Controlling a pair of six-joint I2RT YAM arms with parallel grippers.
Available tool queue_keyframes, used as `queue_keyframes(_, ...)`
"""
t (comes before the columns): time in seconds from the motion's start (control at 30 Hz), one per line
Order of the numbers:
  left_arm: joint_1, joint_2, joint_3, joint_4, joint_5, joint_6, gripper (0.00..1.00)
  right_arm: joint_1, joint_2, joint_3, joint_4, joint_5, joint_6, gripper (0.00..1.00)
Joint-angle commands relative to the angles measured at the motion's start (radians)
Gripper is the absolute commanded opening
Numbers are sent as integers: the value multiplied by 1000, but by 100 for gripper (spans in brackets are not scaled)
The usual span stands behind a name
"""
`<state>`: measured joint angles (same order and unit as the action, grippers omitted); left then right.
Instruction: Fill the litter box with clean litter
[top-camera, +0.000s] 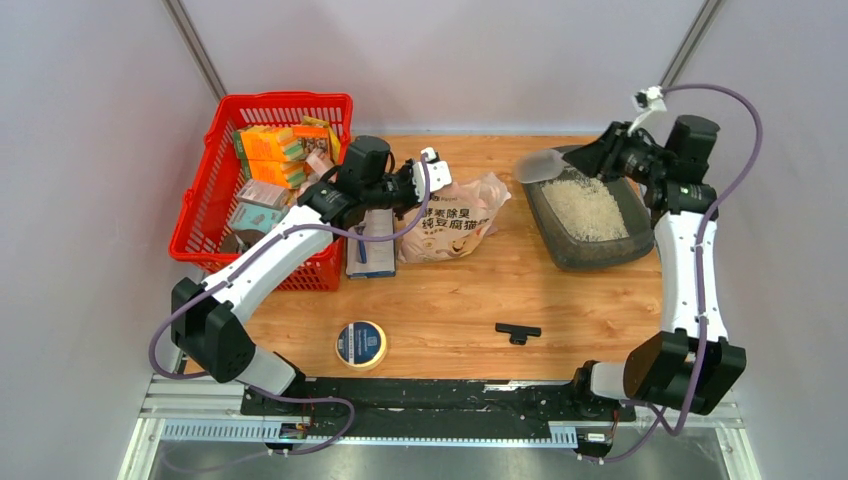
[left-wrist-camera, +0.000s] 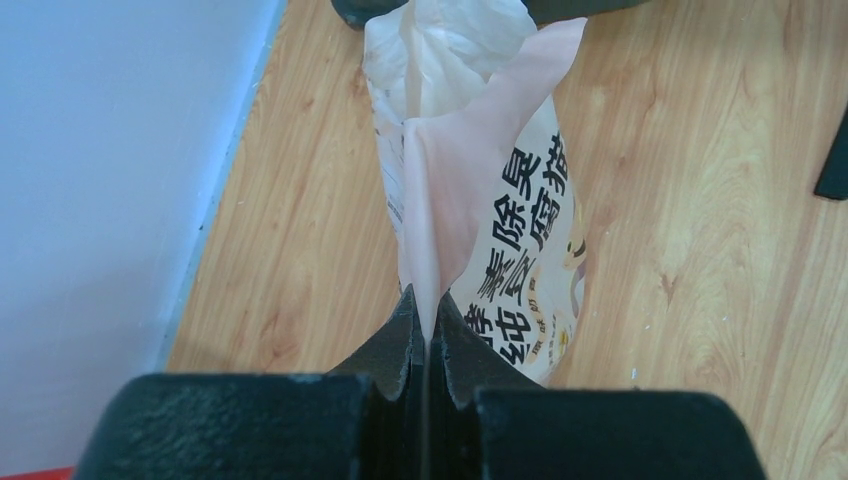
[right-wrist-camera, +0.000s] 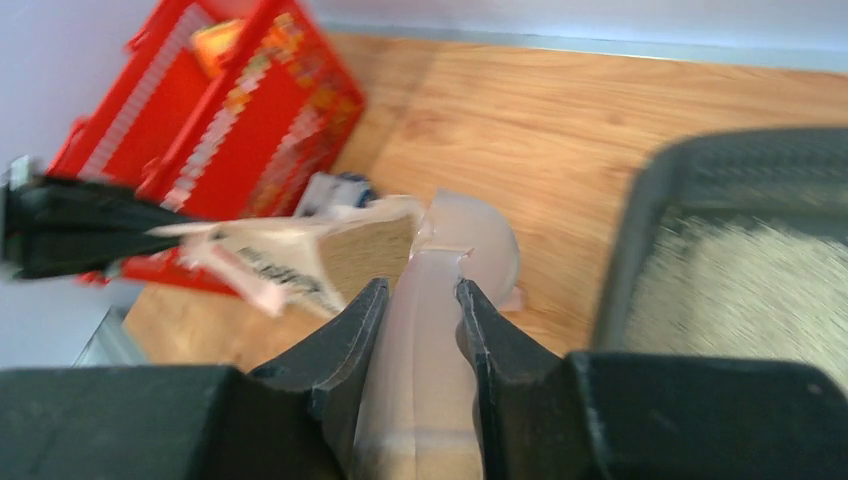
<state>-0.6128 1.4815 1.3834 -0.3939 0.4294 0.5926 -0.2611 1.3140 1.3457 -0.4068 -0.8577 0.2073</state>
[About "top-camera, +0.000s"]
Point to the tape roll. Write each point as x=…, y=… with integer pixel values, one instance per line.
x=361, y=345

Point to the black T-shaped bracket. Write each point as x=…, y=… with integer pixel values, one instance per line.
x=518, y=334

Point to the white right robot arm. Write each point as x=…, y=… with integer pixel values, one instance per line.
x=690, y=364

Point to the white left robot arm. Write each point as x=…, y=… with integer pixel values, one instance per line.
x=208, y=318

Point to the yellow orange snack pack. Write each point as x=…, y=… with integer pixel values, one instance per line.
x=313, y=133

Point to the dark grey litter box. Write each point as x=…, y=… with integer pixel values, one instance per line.
x=587, y=224

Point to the orange green sponge pack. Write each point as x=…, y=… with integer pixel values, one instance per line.
x=268, y=143

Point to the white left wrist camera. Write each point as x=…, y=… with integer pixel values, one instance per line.
x=430, y=173

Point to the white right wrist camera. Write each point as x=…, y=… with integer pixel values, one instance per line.
x=649, y=103

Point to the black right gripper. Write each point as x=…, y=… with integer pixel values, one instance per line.
x=600, y=156

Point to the grey pink box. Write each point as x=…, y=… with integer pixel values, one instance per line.
x=263, y=194

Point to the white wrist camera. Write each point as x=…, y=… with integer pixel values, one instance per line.
x=430, y=173
x=649, y=103

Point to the razor blister pack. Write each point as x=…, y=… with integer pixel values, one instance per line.
x=372, y=259

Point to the red plastic basket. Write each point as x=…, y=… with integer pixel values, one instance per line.
x=207, y=205

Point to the pink cat litter bag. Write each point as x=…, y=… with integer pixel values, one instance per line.
x=457, y=219

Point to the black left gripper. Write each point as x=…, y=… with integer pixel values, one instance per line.
x=407, y=174

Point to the clear plastic scoop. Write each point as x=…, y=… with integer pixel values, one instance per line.
x=539, y=166

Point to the teal box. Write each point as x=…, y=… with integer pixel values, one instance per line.
x=248, y=216

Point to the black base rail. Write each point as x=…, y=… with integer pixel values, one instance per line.
x=437, y=408

